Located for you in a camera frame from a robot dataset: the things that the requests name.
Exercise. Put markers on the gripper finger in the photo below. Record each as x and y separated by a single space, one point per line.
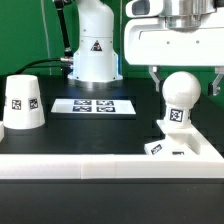
214 88
155 77

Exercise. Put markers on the white fence frame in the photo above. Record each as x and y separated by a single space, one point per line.
208 164

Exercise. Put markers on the white lamp base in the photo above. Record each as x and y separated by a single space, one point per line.
178 141

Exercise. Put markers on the white lamp bulb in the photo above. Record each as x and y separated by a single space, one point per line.
181 90

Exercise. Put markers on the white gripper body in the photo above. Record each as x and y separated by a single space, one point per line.
149 42

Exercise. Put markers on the white lamp shade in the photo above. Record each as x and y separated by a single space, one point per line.
23 108

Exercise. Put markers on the white marker sheet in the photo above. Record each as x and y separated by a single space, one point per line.
93 106

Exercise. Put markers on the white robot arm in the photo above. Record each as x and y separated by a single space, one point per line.
96 62

